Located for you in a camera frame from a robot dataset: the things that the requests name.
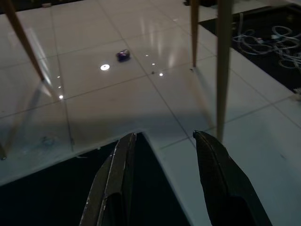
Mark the brown wooden chair leg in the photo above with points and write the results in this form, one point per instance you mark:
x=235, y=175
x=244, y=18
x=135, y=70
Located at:
x=194, y=33
x=22, y=35

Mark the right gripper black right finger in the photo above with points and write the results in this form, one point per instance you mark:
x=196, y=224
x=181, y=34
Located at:
x=223, y=179

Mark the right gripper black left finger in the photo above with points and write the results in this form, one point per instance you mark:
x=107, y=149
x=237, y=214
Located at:
x=110, y=179

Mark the pale wooden table leg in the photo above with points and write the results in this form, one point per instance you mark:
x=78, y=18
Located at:
x=223, y=70

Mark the crumpled purple wrapper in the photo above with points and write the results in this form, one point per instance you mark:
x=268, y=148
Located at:
x=122, y=55

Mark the black floor mat white edge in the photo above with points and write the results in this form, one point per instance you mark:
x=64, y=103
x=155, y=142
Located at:
x=58, y=193

